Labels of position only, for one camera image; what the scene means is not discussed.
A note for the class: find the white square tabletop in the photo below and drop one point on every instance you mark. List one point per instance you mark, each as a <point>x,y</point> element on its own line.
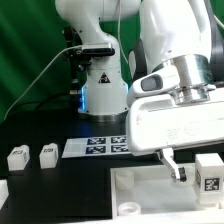
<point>149,193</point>

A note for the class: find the grey depth camera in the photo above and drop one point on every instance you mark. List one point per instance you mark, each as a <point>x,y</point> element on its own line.
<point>100,49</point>

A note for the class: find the white fiducial marker sheet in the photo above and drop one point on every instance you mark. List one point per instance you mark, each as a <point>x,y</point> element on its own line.
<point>95,146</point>

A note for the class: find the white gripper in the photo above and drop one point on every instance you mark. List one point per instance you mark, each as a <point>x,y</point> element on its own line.
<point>155,123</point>

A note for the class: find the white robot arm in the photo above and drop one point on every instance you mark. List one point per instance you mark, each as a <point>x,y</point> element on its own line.
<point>178,35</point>

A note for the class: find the black camera stand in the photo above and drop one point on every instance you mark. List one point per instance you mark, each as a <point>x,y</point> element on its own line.
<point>78,62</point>

